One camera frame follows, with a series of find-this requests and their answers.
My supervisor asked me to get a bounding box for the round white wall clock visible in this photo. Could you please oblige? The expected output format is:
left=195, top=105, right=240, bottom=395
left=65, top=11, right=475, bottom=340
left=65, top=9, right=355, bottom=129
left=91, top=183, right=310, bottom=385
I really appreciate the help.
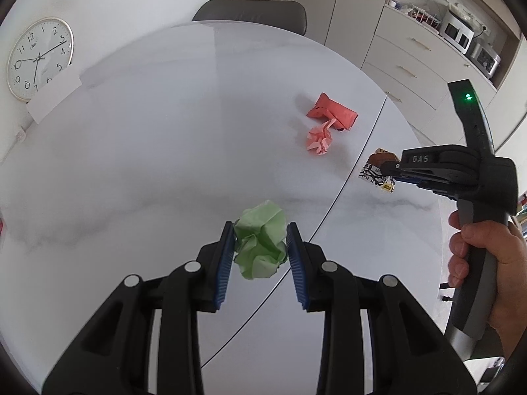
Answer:
left=6, top=16, right=75, bottom=103

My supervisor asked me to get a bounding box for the crumpled pink paper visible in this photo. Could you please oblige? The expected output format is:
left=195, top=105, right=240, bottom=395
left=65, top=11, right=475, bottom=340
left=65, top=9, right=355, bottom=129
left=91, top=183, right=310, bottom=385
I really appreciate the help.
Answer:
left=305, top=118, right=336, bottom=157

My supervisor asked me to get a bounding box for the beige sideboard with drawers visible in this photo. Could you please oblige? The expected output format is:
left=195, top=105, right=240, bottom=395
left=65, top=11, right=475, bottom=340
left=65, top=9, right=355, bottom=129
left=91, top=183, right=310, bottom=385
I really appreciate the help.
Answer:
left=361, top=0, right=527, bottom=114

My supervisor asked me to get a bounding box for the white toaster oven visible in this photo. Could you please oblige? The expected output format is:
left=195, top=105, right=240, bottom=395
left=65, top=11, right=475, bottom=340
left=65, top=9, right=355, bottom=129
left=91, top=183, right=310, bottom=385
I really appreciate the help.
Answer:
left=441, top=8, right=476, bottom=54

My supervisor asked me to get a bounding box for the grey padded chair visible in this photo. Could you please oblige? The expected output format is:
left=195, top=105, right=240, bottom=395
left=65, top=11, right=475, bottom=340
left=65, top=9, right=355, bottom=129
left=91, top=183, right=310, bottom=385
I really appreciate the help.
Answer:
left=191, top=0, right=309, bottom=36

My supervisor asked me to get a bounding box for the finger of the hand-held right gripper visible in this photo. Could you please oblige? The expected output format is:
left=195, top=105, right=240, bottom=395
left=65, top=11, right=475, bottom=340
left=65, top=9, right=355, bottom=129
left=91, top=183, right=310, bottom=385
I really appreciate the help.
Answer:
left=379, top=144, right=481, bottom=174
left=394, top=172, right=479, bottom=193

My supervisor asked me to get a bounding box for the white wire rack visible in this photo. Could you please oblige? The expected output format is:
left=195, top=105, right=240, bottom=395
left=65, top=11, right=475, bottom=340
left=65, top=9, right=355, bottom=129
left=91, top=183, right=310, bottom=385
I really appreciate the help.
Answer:
left=407, top=2, right=443, bottom=25

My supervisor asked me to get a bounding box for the silver toaster oven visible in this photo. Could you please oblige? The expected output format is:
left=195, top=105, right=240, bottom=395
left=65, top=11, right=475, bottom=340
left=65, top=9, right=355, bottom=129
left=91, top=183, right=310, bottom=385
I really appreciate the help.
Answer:
left=467, top=37, right=502, bottom=78

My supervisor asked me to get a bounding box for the white folded card stand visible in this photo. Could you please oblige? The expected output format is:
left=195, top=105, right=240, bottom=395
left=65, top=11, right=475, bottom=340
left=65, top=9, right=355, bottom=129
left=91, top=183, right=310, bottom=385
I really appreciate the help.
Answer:
left=25, top=64, right=83, bottom=124

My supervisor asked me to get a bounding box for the green paper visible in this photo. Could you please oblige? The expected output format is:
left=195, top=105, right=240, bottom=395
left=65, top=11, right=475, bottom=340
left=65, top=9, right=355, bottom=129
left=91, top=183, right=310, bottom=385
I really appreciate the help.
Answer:
left=233, top=199, right=288, bottom=280

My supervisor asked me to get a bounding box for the person's right hand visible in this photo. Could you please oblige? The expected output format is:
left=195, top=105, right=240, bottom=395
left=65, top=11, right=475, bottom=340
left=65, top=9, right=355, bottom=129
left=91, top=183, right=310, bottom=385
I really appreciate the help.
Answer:
left=448, top=210, right=527, bottom=334

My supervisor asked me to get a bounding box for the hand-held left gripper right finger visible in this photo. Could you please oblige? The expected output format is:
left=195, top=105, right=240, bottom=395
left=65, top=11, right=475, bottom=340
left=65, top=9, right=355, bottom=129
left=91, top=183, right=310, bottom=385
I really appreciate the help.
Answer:
left=286, top=221, right=478, bottom=395

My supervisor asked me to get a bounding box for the brown and white snack wrapper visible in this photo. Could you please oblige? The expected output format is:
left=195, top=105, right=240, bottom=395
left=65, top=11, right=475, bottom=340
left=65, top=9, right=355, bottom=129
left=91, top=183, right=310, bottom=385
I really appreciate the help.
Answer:
left=358, top=148, right=402, bottom=193

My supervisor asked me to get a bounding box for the red snack wrapper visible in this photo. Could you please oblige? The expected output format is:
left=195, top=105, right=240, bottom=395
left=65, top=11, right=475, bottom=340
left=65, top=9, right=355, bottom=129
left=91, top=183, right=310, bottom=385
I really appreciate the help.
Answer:
left=306, top=92, right=358, bottom=132

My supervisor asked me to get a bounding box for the beige wall cabinet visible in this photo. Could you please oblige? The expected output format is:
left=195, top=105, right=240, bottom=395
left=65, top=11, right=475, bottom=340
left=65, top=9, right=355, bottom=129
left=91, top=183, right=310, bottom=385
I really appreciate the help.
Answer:
left=212, top=0, right=396, bottom=70

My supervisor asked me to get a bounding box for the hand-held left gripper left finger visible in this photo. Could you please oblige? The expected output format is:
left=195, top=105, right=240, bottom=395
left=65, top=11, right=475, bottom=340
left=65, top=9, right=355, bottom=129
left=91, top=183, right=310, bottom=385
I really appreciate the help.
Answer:
left=42, top=221, right=236, bottom=395

